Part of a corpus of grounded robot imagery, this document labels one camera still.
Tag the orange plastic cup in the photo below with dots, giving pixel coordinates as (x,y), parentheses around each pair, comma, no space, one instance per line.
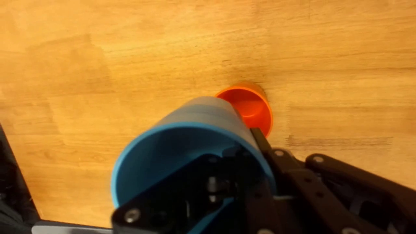
(251,103)

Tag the blue plastic cup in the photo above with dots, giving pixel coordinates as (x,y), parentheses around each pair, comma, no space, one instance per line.
(201,126)

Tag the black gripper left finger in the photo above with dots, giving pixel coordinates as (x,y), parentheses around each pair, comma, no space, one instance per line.
(196,199)

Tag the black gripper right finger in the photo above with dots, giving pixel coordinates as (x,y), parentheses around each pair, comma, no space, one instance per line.
(324,195)

